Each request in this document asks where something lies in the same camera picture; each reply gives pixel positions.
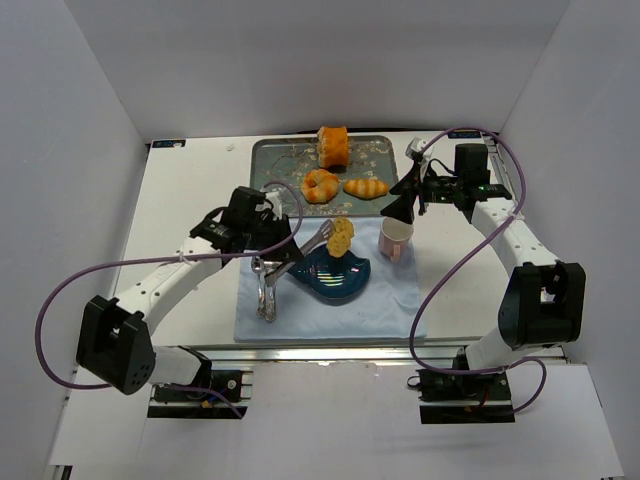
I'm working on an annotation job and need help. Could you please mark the silver metal tongs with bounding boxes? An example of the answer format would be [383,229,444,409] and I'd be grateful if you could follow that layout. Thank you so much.
[260,220,334,287]

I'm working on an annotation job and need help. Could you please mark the round orange croissant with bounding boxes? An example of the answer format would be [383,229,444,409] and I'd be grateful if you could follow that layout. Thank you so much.
[301,169,339,204]

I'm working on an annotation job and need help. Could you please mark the herb bread slice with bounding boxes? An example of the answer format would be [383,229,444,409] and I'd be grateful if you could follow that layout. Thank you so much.
[327,217,355,258]

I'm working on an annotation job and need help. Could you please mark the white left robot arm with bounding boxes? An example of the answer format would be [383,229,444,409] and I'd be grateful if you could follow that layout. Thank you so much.
[76,181,302,395]

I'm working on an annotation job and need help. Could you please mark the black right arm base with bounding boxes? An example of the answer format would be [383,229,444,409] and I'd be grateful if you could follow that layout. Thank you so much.
[407,369,515,425]

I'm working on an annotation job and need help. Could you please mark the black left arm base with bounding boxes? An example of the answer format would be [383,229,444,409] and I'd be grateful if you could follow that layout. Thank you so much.
[147,370,253,420]

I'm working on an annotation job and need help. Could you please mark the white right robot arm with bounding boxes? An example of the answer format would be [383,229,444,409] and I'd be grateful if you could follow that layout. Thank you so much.
[381,138,586,373]

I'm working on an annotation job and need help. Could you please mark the striped bread roll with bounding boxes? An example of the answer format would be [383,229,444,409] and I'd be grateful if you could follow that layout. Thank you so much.
[343,178,389,200]

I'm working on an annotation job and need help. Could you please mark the tall orange bread loaf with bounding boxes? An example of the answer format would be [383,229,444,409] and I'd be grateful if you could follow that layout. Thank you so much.
[317,126,349,169]

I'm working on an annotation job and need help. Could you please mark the pink mug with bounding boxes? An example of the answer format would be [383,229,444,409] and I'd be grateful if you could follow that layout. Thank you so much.
[378,217,414,263]

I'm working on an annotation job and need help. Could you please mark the silver spoon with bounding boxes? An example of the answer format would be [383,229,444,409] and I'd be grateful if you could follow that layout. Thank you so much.
[251,257,266,318]

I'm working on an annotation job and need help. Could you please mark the silver knife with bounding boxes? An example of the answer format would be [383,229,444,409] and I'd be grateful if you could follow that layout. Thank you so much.
[265,283,277,323]

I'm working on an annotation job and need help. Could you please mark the floral metal tray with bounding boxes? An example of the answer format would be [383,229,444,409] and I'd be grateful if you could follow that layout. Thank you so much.
[249,134,399,217]

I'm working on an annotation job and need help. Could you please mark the silver fork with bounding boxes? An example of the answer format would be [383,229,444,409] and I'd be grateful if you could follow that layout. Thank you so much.
[257,280,274,322]

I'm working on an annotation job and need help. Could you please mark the dark blue leaf plate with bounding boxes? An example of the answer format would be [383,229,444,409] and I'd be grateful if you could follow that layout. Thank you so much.
[287,244,371,304]

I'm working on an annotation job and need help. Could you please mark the light blue cloth mat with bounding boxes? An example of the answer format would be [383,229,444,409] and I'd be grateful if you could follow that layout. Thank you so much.
[234,217,422,342]

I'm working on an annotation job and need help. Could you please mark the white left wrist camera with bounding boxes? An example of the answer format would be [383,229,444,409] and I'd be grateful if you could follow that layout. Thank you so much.
[254,186,285,220]

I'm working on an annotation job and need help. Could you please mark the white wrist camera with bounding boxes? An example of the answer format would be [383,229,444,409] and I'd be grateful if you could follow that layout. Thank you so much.
[405,137,427,162]
[254,186,285,220]

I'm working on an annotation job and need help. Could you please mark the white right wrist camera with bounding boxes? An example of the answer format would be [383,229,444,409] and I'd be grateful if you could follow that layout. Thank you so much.
[405,137,427,162]

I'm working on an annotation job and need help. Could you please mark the aluminium frame rail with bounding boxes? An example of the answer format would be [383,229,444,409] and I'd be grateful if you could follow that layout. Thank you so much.
[69,344,571,374]

